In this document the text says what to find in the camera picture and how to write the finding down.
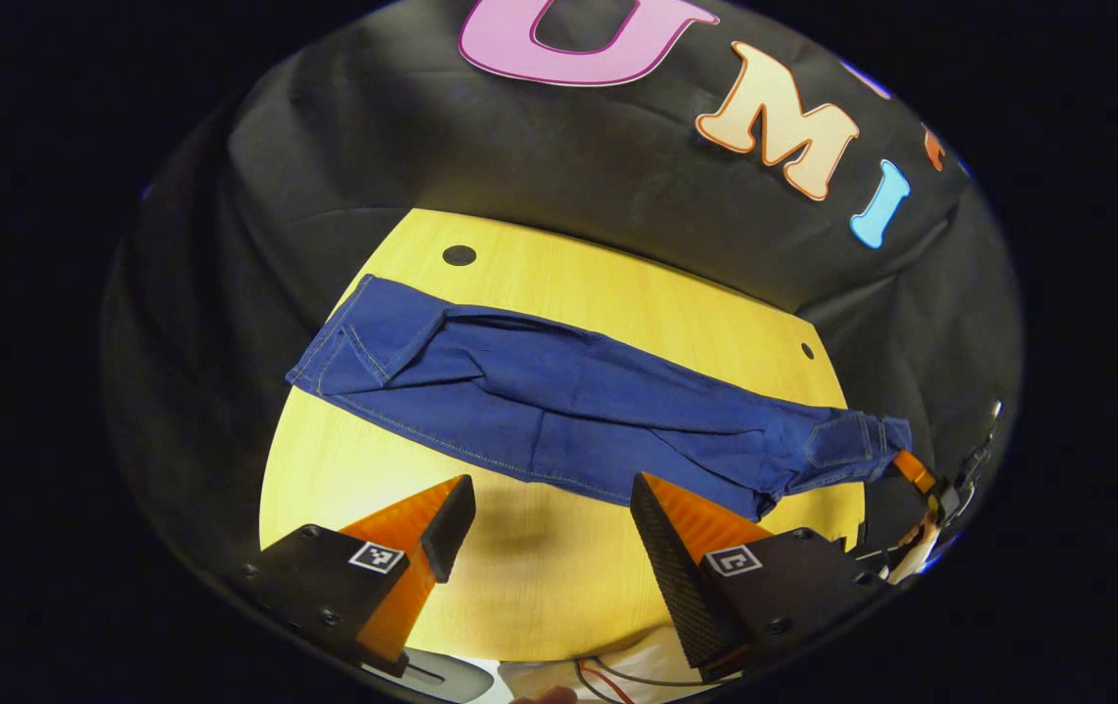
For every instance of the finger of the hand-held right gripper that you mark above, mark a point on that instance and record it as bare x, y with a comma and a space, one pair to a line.
914, 471

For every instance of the blue denim jeans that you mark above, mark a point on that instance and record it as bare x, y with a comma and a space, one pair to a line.
568, 401

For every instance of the black backdrop cloth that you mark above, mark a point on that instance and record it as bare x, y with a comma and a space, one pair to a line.
519, 147

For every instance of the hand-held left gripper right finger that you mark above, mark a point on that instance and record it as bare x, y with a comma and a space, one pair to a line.
661, 567

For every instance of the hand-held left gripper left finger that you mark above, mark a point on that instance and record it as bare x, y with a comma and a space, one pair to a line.
451, 528

